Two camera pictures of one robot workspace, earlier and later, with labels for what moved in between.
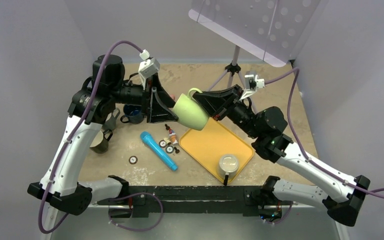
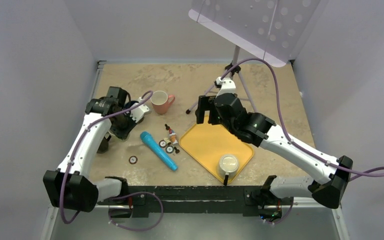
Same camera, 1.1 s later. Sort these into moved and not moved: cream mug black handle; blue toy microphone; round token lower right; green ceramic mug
Moved: green ceramic mug
Not moved: cream mug black handle; round token lower right; blue toy microphone
